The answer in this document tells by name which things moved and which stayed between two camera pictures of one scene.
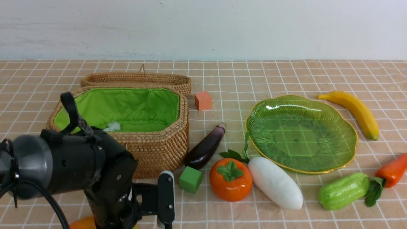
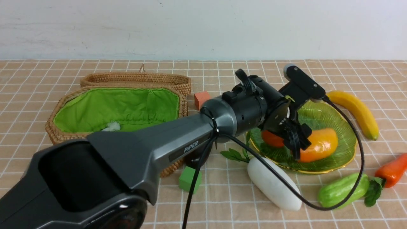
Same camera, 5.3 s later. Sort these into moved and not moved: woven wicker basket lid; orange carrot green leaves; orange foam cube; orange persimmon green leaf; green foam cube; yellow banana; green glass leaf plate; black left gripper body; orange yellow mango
Moved: orange yellow mango; orange persimmon green leaf; black left gripper body
Not moved: yellow banana; woven wicker basket lid; orange carrot green leaves; orange foam cube; green glass leaf plate; green foam cube
